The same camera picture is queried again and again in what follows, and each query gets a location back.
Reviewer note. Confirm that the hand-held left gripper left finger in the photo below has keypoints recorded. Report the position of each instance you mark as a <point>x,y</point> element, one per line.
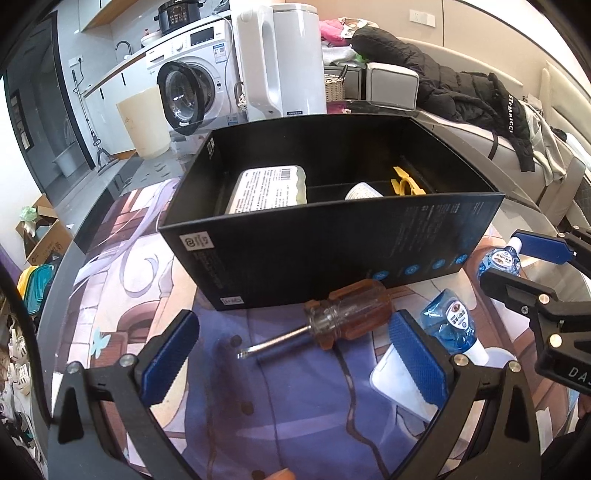
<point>168,355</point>

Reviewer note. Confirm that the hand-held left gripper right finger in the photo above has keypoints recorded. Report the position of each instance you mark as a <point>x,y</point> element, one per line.
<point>418,357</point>

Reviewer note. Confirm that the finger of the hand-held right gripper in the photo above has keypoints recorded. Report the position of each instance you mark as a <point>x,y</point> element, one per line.
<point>540,247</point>
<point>517,295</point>

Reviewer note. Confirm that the white rectangular case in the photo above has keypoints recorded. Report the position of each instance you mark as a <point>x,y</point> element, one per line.
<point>397,387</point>

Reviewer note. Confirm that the small blue dropper bottle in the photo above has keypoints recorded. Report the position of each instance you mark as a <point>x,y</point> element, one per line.
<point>498,261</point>
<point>450,318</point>

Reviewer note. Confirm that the yellow plastic clip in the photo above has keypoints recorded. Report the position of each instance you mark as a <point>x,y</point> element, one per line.
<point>406,182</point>

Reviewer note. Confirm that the black cardboard box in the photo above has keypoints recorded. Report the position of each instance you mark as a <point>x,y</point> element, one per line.
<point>300,258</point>

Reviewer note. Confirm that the white glue bottle red cap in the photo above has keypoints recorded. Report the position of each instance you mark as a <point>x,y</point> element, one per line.
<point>362,193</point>

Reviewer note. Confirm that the green case with white label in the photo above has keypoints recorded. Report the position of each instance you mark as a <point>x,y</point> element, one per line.
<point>263,189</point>

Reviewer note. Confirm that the person's left hand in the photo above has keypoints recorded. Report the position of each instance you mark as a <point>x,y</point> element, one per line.
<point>274,475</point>

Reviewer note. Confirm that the beige sofa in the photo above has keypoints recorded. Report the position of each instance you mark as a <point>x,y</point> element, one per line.
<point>521,184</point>

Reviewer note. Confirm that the grey garment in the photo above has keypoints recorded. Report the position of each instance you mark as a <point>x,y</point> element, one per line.
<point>545,138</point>

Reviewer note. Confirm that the printed desk mat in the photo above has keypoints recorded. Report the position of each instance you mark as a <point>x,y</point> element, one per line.
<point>277,406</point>

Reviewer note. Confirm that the shoes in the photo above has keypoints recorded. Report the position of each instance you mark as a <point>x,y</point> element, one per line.
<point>16,360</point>

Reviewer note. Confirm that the brown cardboard box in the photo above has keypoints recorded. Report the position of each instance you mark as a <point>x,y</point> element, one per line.
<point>46,240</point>

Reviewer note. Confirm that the black puffer jacket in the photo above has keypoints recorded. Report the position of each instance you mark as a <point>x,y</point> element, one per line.
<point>443,87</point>

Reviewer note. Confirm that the flat mop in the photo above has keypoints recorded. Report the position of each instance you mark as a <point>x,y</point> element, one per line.
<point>104,159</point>

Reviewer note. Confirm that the white plastic bin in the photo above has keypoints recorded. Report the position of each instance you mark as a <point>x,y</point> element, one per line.
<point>67,161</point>

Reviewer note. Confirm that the cream plastic cup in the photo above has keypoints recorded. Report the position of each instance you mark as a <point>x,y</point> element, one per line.
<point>143,124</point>

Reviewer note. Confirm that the white kitchen counter cabinet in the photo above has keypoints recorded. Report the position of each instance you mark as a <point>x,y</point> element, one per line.
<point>115,83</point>

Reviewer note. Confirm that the pink clothes pile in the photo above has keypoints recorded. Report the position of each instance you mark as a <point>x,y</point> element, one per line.
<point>334,32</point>

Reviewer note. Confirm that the white electric kettle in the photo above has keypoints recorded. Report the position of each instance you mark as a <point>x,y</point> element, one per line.
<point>295,60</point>

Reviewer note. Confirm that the white washing machine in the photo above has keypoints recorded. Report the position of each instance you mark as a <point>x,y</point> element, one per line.
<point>207,46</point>

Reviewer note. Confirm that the black kitchen faucet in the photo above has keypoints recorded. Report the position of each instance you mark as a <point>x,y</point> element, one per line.
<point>123,46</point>

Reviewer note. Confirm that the white bowl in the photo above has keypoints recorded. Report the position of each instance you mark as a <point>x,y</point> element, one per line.
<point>150,38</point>

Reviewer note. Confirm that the black pressure cooker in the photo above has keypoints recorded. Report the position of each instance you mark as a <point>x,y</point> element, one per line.
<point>178,16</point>

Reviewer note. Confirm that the white wall switch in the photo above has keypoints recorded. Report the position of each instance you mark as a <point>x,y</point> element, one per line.
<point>422,17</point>

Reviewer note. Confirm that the white wall cabinet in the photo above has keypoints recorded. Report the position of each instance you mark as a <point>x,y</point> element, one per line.
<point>97,11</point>

